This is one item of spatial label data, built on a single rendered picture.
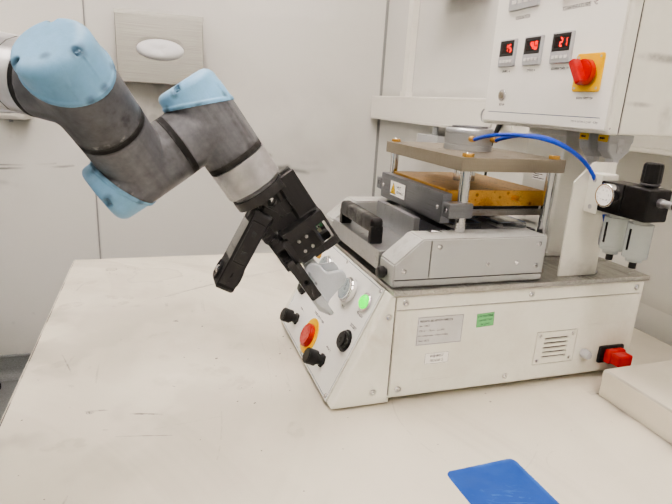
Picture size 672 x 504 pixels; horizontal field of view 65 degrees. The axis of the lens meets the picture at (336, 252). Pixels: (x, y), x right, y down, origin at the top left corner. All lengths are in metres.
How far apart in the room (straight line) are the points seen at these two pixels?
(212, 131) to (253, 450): 0.39
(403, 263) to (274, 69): 1.69
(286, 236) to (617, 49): 0.54
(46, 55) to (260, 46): 1.83
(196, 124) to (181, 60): 1.52
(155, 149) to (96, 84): 0.11
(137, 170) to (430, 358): 0.48
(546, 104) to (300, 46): 1.53
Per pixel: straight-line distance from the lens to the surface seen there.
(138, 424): 0.78
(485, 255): 0.80
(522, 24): 1.08
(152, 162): 0.62
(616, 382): 0.94
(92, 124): 0.56
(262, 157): 0.66
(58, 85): 0.54
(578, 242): 0.91
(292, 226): 0.68
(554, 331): 0.92
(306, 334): 0.90
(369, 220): 0.80
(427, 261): 0.75
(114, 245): 2.37
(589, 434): 0.85
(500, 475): 0.72
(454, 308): 0.79
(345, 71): 2.42
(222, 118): 0.64
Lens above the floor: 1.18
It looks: 16 degrees down
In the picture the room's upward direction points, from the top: 3 degrees clockwise
